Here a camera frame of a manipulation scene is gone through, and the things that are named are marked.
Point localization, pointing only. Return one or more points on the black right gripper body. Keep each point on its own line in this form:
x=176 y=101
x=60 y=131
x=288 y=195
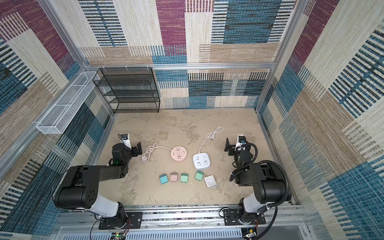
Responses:
x=232 y=147

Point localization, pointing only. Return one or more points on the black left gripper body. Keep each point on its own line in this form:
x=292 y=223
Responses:
x=133 y=150

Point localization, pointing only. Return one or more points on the teal usb charger plug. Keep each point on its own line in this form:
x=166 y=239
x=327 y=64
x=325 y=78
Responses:
x=163 y=179

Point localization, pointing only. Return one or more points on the pink usb charger plug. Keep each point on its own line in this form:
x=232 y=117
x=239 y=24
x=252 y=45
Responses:
x=174 y=177

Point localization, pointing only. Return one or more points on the green usb charger plug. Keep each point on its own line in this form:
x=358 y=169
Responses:
x=184 y=178

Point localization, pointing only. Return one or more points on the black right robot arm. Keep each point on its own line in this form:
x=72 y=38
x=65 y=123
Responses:
x=268 y=179

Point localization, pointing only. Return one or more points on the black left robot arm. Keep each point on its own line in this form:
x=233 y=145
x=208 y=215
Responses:
x=80 y=185

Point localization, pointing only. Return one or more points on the white usb charger plug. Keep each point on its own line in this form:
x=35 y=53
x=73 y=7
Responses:
x=210 y=181

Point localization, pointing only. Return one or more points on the white square power strip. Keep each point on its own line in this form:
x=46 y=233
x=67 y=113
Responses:
x=201 y=161

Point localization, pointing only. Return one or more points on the pink round power strip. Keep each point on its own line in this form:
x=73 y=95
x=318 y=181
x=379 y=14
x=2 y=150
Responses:
x=178 y=154

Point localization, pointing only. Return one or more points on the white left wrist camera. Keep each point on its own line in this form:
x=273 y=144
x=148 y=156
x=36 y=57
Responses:
x=125 y=139

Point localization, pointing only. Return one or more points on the black wire shelf rack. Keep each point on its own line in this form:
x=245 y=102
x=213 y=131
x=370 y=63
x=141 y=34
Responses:
x=128 y=90

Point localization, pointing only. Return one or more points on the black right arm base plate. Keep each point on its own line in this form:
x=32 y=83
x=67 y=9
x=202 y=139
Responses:
x=235 y=217

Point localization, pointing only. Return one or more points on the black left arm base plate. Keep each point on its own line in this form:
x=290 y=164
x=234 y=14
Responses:
x=122 y=222

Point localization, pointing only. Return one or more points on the white mesh wall basket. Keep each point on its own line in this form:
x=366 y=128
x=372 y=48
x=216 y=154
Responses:
x=60 y=115

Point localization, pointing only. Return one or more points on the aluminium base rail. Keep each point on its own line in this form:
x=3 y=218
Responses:
x=188 y=222

